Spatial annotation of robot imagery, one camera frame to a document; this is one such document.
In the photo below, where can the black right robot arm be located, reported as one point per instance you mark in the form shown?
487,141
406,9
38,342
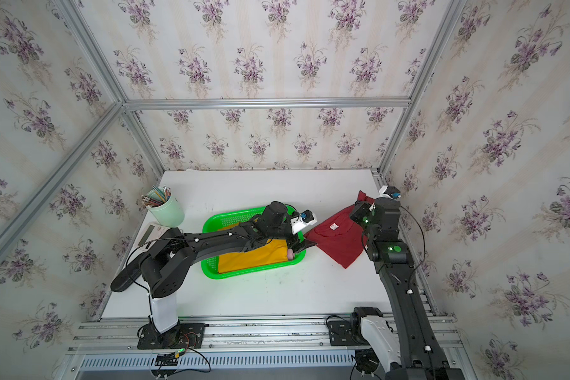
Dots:
411,351

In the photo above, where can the pink white calculator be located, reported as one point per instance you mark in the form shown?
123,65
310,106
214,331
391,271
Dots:
151,233

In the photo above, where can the pale green pencil cup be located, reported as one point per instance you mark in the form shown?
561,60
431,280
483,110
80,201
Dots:
164,206

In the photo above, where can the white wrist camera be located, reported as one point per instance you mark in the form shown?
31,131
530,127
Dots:
389,191
302,220

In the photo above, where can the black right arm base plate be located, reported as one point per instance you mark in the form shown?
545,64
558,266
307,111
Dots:
340,332

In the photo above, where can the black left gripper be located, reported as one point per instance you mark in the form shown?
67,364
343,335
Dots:
294,236

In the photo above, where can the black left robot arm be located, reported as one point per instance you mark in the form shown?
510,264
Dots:
166,263

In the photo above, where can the dark red t-shirt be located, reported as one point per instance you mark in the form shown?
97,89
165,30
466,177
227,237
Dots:
339,237

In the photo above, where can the yellow t-shirt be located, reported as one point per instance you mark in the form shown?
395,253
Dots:
273,253

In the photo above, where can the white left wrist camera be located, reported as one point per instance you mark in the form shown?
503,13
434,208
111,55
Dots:
302,220

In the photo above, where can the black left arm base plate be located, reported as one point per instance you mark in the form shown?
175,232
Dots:
183,335

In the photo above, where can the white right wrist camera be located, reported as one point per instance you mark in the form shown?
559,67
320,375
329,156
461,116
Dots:
389,191

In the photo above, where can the green plastic basket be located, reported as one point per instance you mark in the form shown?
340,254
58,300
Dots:
225,221

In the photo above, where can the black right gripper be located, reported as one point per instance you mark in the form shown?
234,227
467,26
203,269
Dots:
358,210

